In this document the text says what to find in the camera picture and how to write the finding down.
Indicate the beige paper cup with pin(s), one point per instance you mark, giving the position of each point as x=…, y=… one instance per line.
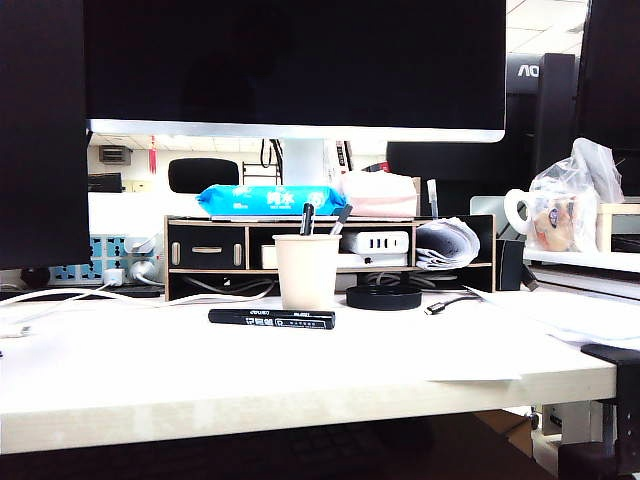
x=307, y=275

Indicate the small beige box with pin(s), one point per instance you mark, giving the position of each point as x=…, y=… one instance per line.
x=269, y=256

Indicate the white multi-port charger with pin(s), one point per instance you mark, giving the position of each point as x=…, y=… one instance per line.
x=381, y=242

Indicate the flat white box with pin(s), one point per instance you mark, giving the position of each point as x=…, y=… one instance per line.
x=381, y=260

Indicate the blue wet wipes pack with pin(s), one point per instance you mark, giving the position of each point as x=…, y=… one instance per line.
x=260, y=200

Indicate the pink tissue pack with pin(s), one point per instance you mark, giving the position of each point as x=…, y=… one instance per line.
x=382, y=197

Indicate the black round disc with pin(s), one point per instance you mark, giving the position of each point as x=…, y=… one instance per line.
x=384, y=299

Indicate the black wooden desk organizer shelf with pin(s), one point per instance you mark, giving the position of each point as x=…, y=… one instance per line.
x=206, y=248

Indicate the rolled paper bundle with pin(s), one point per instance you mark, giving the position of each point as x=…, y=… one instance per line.
x=446, y=245

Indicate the black chair headrest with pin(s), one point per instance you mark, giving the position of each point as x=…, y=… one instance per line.
x=201, y=176

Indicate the white paper sheet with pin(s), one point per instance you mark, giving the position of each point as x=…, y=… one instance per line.
x=400, y=360

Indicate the large silver-framed monitor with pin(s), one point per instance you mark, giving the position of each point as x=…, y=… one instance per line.
x=300, y=60

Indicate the white desk partition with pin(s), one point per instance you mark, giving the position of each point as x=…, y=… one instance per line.
x=141, y=210

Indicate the red hanging knot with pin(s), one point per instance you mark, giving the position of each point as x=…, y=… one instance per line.
x=153, y=157

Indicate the small black box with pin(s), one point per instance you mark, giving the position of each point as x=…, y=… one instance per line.
x=509, y=265

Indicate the white paper roll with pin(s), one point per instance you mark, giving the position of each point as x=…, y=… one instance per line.
x=512, y=210

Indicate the white USB charger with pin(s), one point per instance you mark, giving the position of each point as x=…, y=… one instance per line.
x=114, y=276

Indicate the white power strip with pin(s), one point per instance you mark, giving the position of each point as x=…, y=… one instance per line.
x=98, y=247

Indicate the stack of white papers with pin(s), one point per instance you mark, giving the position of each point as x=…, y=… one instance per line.
x=542, y=311

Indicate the clear plastic bag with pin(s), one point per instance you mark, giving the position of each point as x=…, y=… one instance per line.
x=566, y=215

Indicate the white adjacent desk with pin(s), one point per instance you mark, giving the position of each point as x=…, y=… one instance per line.
x=575, y=257

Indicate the brown cardboard box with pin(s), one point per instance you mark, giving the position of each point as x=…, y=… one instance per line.
x=512, y=435

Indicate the black AOC monitor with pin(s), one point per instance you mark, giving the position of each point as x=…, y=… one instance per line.
x=556, y=100

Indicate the light wooden box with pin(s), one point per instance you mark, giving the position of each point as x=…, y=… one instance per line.
x=618, y=208

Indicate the grey wall box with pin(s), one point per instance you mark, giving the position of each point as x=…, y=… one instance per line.
x=116, y=155

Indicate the black table clamp bracket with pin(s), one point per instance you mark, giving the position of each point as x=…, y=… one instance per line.
x=627, y=400

